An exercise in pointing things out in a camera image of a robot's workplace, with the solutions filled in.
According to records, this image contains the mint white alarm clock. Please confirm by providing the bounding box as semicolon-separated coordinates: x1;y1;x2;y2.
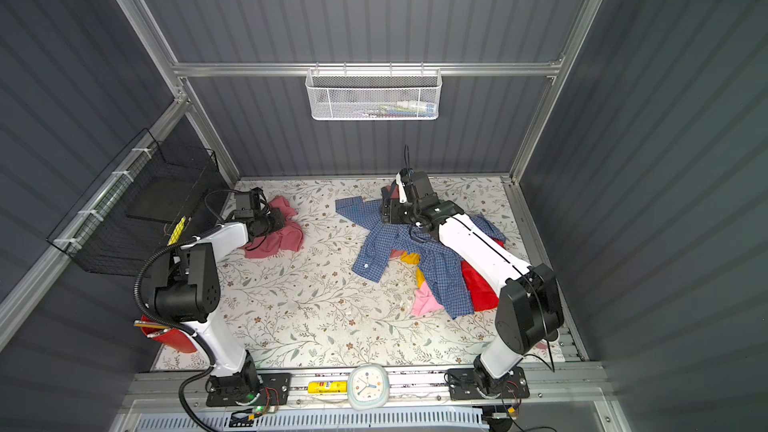
347;363;390;411

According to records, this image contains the black wire mesh basket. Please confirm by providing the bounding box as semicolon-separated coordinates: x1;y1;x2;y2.
47;129;227;276

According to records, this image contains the blue plaid shirt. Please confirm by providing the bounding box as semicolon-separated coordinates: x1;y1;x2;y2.
335;196;476;319

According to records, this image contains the yellow black striped marker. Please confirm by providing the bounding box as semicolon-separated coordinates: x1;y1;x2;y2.
167;216;187;246

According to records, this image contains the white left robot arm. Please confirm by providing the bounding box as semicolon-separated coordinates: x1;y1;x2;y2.
134;187;288;408

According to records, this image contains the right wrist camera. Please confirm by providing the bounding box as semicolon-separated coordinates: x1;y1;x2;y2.
395;169;413;204

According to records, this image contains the white wire mesh basket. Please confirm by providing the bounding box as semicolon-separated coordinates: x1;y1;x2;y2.
305;69;443;121

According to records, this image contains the yellow cloth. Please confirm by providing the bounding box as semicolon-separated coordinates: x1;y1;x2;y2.
399;252;425;288

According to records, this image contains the dark grey red cloth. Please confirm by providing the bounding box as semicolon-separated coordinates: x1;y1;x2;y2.
381;183;399;202

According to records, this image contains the dusty pink shirt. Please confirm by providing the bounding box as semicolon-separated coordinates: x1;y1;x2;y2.
243;194;305;260

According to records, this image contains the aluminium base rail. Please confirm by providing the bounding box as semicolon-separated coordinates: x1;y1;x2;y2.
120;361;613;412

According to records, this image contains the black corrugated cable conduit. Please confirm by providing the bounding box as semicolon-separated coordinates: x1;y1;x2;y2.
133;242;217;432

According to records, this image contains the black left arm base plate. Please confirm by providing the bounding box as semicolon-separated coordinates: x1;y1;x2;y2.
205;372;292;407

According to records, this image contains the light pink cloth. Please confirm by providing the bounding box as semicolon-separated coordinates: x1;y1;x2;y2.
411;281;444;317

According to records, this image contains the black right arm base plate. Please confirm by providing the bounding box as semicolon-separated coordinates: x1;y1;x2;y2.
444;367;530;401

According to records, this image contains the bright red cloth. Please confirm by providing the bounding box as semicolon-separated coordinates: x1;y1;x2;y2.
461;261;499;312

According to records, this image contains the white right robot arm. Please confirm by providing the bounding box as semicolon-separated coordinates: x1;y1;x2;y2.
381;167;564;398

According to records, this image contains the white ventilation grille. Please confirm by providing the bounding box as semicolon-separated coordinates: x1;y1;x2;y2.
134;406;490;432

